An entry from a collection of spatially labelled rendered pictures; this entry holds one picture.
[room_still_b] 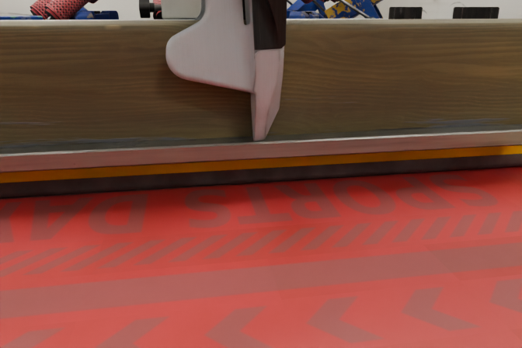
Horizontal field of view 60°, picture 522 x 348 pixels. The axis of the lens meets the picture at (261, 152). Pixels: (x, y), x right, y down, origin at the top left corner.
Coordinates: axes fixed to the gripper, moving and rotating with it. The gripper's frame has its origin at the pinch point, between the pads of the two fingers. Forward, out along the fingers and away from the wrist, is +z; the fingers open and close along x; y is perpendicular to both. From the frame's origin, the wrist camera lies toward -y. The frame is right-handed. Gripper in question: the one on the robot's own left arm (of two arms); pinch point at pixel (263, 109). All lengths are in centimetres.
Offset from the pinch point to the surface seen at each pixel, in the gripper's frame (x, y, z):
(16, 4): -437, 151, -15
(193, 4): -51, 2, -7
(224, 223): 5.5, 3.2, 4.7
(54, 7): -82, 31, -7
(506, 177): 1.9, -15.8, 5.3
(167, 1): -51, 6, -7
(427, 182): 2.0, -10.1, 5.1
